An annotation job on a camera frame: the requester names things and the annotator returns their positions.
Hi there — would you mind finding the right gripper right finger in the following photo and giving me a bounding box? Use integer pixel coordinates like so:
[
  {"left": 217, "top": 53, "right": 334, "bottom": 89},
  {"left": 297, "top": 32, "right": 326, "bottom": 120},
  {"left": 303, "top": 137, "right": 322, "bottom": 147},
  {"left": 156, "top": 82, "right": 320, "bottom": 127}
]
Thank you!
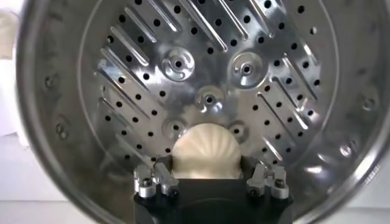
[{"left": 241, "top": 155, "right": 290, "bottom": 200}]

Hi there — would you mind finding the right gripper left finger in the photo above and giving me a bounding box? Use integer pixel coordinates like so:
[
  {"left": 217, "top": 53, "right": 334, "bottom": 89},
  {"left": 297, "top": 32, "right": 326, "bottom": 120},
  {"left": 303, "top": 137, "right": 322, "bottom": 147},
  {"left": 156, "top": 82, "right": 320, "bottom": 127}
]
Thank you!
[{"left": 133, "top": 155, "right": 180, "bottom": 199}]

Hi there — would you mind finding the stainless steel steamer basket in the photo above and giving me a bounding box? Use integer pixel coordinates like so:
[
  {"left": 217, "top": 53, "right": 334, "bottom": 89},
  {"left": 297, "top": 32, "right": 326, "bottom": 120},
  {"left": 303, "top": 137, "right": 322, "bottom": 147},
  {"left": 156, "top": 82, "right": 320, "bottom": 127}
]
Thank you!
[{"left": 16, "top": 0, "right": 390, "bottom": 224}]

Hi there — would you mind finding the white steamed baozi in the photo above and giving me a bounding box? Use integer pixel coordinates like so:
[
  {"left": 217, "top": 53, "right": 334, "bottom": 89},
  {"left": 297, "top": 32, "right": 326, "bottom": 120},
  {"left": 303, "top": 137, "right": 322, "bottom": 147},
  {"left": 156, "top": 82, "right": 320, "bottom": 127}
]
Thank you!
[{"left": 171, "top": 123, "right": 243, "bottom": 180}]

